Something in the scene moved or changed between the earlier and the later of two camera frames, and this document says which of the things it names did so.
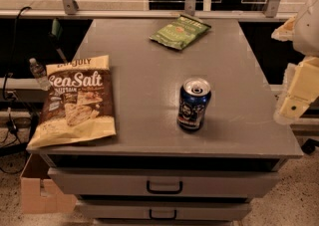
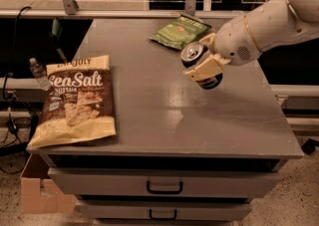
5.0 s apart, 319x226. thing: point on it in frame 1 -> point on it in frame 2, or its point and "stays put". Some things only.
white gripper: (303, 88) -> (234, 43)
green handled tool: (55, 35) stays put
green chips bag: (182, 31) stays put
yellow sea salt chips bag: (78, 105) stays put
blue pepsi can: (192, 102) -> (192, 54)
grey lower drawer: (127, 211) stays put
